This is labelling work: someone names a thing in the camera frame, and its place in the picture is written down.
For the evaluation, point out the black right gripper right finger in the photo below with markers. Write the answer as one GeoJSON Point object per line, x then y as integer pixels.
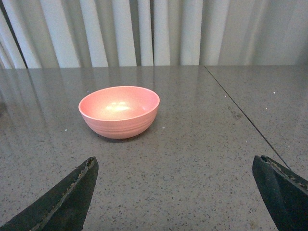
{"type": "Point", "coordinates": [284, 193]}

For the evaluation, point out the white pleated curtain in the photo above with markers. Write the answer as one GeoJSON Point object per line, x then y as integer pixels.
{"type": "Point", "coordinates": [105, 33]}

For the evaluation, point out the pink plastic bowl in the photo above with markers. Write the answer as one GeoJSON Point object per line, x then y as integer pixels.
{"type": "Point", "coordinates": [120, 112]}

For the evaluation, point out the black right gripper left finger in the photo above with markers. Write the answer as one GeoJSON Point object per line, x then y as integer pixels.
{"type": "Point", "coordinates": [64, 207]}

